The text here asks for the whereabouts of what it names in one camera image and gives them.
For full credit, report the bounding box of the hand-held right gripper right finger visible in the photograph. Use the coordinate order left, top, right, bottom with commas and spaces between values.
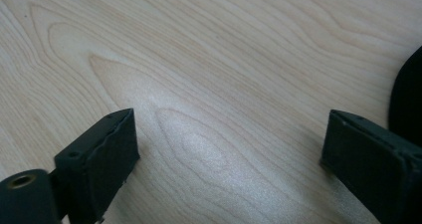
319, 109, 422, 224

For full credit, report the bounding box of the black round object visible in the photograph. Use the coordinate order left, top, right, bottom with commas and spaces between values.
387, 45, 422, 148

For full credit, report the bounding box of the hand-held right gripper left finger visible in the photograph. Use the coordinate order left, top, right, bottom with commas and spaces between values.
54, 108, 141, 224

